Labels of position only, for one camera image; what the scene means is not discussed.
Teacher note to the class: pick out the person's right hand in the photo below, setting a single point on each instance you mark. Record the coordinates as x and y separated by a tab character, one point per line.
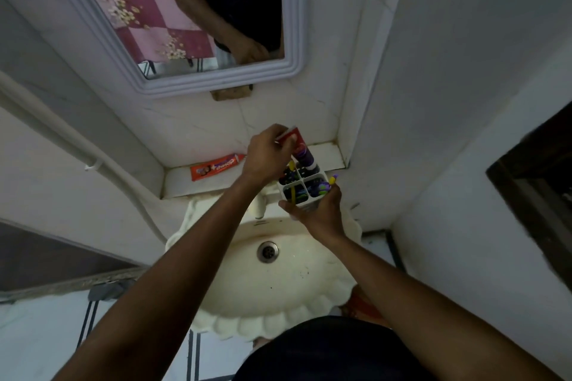
321	215

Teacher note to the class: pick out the person's left hand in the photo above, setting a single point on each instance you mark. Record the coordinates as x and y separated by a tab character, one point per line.
266	157

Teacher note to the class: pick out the grey perforated plastic holder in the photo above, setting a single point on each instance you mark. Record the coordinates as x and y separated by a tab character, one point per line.
311	179

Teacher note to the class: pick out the red purple toothpaste tube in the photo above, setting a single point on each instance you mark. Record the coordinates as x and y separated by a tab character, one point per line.
304	153

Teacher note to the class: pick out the orange toothpaste tube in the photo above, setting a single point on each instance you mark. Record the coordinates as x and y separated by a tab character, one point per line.
214	167

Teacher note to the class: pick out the person's right forearm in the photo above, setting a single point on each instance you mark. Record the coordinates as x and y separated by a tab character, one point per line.
424	318

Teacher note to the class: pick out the person's left forearm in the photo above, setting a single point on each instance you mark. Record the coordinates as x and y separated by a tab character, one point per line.
170	278

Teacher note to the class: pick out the person's black shirt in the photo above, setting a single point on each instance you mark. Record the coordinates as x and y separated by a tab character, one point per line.
330	354

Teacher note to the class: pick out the green yellow purple toothbrush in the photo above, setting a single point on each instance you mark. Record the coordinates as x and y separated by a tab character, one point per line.
333	180

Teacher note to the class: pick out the white sink faucet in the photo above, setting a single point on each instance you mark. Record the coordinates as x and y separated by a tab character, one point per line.
260	211

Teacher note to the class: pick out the metal sink drain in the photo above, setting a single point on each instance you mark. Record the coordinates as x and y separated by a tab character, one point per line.
268	252

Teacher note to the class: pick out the cream scalloped sink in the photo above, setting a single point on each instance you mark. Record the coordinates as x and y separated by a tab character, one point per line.
277	287

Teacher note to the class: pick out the white tiled ledge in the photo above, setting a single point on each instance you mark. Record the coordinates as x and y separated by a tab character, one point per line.
178	184

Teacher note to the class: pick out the orange bucket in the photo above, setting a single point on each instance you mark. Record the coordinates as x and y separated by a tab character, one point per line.
362	305

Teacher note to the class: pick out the white pipe clamp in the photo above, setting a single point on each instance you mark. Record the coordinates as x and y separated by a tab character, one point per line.
94	165

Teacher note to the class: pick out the grey metal stand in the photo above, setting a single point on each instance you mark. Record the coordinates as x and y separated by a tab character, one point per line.
107	291

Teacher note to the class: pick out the grey stone slab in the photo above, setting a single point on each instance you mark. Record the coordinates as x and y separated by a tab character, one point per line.
44	260

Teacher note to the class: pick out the brown mirror mount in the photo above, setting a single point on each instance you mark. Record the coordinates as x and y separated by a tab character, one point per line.
231	93

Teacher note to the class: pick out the white framed wall mirror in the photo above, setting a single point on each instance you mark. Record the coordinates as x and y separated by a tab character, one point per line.
147	1

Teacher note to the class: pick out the dark wooden window frame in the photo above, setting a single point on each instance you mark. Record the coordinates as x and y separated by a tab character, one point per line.
536	197

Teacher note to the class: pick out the white wall pipe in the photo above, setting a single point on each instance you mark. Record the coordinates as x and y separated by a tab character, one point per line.
44	124

